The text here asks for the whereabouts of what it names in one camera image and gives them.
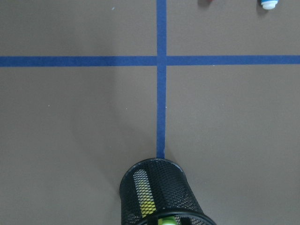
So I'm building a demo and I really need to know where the yellow highlighter pen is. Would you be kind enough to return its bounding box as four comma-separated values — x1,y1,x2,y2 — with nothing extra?
133,170,156,218

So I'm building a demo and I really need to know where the red capped white pen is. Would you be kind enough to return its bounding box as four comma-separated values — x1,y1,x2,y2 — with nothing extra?
200,0,213,4

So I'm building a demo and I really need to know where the blue pen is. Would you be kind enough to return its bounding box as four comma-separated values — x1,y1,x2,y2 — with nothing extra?
260,0,279,10

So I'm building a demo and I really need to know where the black mesh pen cup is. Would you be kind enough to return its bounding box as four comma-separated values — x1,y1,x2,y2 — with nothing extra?
119,158,215,225

